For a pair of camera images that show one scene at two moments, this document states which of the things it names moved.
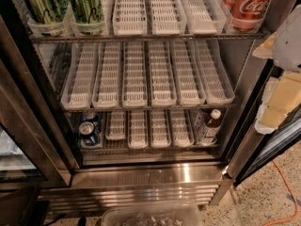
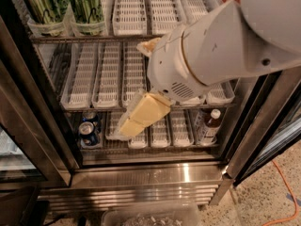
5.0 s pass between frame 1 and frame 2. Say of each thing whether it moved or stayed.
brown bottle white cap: stayed
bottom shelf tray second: stayed
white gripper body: moved
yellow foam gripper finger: moved
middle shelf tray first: stayed
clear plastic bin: stayed
